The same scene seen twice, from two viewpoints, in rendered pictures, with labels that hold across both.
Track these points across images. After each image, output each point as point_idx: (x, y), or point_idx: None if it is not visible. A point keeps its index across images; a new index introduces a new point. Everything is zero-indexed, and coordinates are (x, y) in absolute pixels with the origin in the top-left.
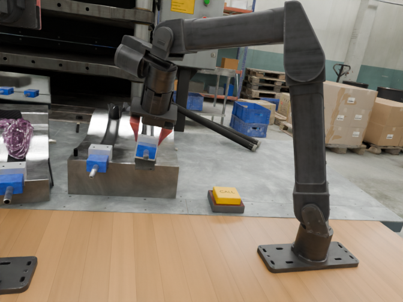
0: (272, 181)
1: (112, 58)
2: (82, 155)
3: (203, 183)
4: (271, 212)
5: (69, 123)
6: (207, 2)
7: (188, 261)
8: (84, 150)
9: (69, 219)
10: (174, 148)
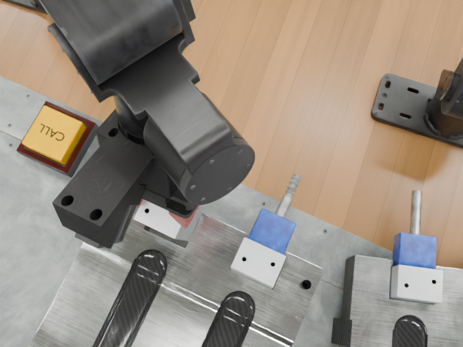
0: None
1: None
2: (291, 284)
3: (40, 229)
4: (0, 91)
5: None
6: None
7: (204, 49)
8: (280, 313)
9: (322, 195)
10: (60, 288)
